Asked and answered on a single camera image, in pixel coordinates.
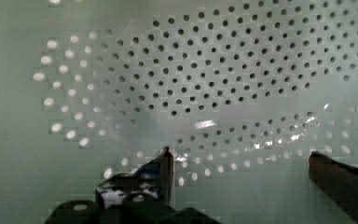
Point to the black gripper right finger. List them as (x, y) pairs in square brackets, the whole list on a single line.
[(339, 181)]

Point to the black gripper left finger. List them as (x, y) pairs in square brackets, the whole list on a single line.
[(153, 178)]

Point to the green plastic strainer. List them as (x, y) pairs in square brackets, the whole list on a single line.
[(241, 92)]

